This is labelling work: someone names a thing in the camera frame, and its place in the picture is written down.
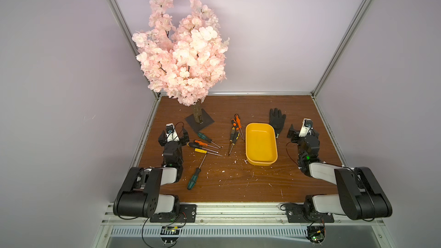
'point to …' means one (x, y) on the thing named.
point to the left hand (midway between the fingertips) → (175, 127)
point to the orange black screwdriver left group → (204, 144)
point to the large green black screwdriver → (194, 177)
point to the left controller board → (169, 230)
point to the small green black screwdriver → (205, 138)
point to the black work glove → (277, 120)
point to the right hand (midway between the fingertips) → (303, 124)
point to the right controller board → (316, 234)
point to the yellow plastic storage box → (260, 143)
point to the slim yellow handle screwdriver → (205, 152)
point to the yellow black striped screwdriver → (232, 134)
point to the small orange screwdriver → (234, 122)
